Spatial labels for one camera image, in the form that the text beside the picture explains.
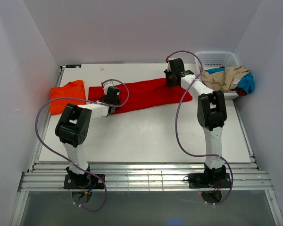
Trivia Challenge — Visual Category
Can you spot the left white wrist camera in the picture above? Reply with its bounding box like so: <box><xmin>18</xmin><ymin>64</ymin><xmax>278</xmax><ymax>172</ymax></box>
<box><xmin>102</xmin><ymin>81</ymin><xmax>114</xmax><ymax>95</ymax></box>

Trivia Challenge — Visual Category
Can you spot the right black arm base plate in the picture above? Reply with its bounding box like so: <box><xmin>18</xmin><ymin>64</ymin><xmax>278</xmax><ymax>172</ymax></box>
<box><xmin>183</xmin><ymin>173</ymin><xmax>232</xmax><ymax>189</ymax></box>

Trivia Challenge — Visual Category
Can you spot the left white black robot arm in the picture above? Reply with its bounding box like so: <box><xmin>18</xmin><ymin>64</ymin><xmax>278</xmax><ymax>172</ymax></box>
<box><xmin>55</xmin><ymin>82</ymin><xmax>121</xmax><ymax>188</ymax></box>

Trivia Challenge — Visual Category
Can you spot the orange t shirt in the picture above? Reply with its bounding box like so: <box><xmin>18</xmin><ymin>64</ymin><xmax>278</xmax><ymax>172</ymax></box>
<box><xmin>50</xmin><ymin>80</ymin><xmax>86</xmax><ymax>115</ymax></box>

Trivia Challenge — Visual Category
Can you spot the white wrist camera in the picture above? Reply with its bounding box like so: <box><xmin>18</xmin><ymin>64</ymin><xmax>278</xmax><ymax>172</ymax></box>
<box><xmin>102</xmin><ymin>81</ymin><xmax>114</xmax><ymax>95</ymax></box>
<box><xmin>166</xmin><ymin>57</ymin><xmax>181</xmax><ymax>72</ymax></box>

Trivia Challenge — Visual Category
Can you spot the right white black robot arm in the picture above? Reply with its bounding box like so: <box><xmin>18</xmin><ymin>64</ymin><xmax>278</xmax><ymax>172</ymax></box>
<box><xmin>164</xmin><ymin>57</ymin><xmax>227</xmax><ymax>188</ymax></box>

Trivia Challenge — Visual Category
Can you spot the blue t shirt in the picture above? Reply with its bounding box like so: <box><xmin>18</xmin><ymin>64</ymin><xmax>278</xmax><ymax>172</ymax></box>
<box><xmin>208</xmin><ymin>67</ymin><xmax>255</xmax><ymax>95</ymax></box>

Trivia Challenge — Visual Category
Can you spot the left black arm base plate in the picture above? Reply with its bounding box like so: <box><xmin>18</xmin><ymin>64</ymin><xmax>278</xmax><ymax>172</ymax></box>
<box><xmin>63</xmin><ymin>174</ymin><xmax>105</xmax><ymax>190</ymax></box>

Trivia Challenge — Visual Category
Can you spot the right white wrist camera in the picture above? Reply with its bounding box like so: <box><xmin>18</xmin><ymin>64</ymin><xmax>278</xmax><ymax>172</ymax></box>
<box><xmin>166</xmin><ymin>57</ymin><xmax>181</xmax><ymax>72</ymax></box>

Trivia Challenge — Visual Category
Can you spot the white plastic laundry basket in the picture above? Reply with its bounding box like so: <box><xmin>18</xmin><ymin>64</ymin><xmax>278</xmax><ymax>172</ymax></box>
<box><xmin>195</xmin><ymin>51</ymin><xmax>249</xmax><ymax>100</ymax></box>

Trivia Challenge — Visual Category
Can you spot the beige t shirt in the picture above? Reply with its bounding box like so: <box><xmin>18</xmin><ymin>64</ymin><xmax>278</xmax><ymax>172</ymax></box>
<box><xmin>200</xmin><ymin>65</ymin><xmax>250</xmax><ymax>93</ymax></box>

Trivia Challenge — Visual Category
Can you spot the dark red t shirt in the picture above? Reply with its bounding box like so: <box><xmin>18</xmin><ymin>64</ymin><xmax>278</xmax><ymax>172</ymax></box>
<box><xmin>234</xmin><ymin>87</ymin><xmax>248</xmax><ymax>97</ymax></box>

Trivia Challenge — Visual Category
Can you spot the blue label sticker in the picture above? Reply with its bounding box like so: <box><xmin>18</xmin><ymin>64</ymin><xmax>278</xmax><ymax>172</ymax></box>
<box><xmin>65</xmin><ymin>64</ymin><xmax>82</xmax><ymax>68</ymax></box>

